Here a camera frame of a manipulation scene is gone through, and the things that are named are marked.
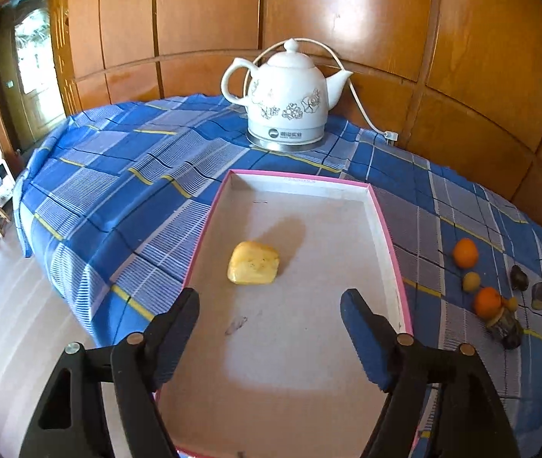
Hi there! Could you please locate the blue plaid tablecloth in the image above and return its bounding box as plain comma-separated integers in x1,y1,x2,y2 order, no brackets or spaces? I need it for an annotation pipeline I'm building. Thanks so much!
14,95,542,457

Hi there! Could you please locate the dark flat water caltrop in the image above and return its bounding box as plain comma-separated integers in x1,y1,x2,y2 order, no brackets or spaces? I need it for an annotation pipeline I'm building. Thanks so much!
509,265,530,292

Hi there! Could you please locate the pink rimmed white tray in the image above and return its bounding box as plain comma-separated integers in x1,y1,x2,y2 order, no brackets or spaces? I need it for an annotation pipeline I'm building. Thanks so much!
158,171,412,457

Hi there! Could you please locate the wooden glass door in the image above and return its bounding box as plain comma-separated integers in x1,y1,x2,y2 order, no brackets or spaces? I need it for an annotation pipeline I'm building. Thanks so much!
0,0,65,154

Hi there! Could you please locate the small yellow round fruit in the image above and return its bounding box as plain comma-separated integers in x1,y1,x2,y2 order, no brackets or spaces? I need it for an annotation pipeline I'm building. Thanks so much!
506,297,518,313

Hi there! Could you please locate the tan round longan fruit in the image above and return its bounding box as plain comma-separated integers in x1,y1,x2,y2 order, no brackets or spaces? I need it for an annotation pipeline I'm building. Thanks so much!
461,271,481,294

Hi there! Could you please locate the orange tangerine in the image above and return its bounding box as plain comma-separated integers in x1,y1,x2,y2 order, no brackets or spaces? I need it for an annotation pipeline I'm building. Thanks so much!
472,286,503,321
452,238,479,270

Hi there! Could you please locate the yellow fruit piece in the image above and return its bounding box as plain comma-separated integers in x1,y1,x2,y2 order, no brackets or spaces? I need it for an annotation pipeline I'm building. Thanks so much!
226,241,280,285

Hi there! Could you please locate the white kettle power cable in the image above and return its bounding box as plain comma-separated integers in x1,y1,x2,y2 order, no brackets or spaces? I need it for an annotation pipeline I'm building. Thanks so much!
250,37,400,145

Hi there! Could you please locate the white ceramic electric kettle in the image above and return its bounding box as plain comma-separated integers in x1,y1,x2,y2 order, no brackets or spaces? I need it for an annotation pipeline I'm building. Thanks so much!
220,38,352,152

